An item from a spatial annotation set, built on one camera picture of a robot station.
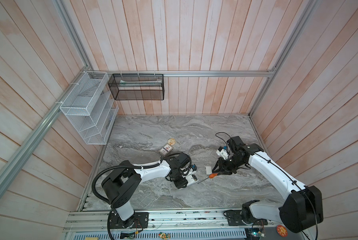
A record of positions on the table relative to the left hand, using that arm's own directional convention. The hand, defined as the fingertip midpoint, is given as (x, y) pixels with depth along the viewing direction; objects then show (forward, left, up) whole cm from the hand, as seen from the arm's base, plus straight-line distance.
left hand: (181, 184), depth 85 cm
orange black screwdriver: (+1, -16, +9) cm, 19 cm away
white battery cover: (+8, -17, 0) cm, 19 cm away
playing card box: (+23, +10, +1) cm, 25 cm away
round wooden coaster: (+30, +6, -1) cm, 31 cm away
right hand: (+3, -18, +10) cm, 21 cm away
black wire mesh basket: (+60, +30, +24) cm, 71 cm away
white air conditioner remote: (+3, -6, +1) cm, 7 cm away
